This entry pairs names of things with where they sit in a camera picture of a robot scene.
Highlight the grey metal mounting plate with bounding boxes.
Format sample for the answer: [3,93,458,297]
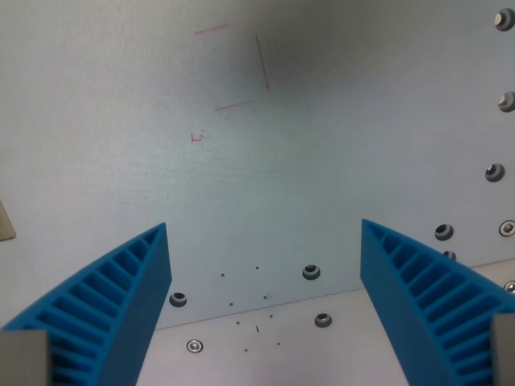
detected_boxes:
[0,0,515,331]

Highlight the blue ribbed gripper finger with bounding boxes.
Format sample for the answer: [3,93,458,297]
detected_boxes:
[0,222,173,386]
[360,219,515,386]

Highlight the beige flat tab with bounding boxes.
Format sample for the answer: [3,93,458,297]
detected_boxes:
[0,199,17,242]

